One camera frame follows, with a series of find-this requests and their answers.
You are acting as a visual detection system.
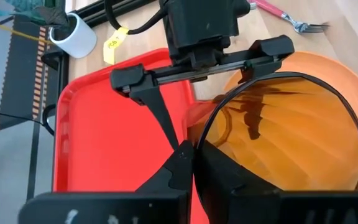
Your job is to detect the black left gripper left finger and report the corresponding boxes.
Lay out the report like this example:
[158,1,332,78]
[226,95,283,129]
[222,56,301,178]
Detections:
[135,139,196,193]

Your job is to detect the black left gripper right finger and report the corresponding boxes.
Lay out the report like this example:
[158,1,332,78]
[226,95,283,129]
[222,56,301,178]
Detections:
[193,140,282,195]

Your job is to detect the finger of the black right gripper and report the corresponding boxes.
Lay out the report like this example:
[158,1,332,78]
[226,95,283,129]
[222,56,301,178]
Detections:
[109,63,180,151]
[237,34,295,141]

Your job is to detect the black aluminium support frame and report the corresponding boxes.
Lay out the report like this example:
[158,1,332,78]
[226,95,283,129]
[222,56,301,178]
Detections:
[73,0,158,29]

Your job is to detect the amber transparent ribbed cup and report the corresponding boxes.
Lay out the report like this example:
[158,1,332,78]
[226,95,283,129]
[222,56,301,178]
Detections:
[183,71,358,200]

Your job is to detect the orange round plate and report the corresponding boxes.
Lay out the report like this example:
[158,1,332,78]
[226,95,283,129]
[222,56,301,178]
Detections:
[224,51,358,162]

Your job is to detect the black cable with coil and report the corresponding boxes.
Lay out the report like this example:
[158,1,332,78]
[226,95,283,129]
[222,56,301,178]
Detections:
[0,104,57,137]

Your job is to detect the black aluminium cross rail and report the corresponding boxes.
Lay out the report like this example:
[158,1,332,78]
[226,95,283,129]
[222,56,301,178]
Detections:
[42,49,71,192]

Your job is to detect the black hazard-striped floor mat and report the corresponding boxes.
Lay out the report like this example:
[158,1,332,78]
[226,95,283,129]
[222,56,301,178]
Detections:
[0,14,51,131]

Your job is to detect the white round plant pot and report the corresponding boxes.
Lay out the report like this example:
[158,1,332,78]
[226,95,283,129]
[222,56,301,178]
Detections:
[48,12,98,59]

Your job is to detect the yellow cable tag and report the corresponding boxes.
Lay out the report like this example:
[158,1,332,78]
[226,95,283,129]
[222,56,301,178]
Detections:
[103,27,130,65]

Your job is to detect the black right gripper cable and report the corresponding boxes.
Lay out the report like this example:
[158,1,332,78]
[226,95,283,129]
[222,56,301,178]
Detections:
[104,0,169,35]

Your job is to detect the red plastic tray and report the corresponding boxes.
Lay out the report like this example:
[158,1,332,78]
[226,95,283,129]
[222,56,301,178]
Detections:
[52,48,211,224]

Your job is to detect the red-handled metal fork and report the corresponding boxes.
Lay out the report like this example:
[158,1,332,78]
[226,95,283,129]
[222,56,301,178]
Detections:
[249,0,331,34]

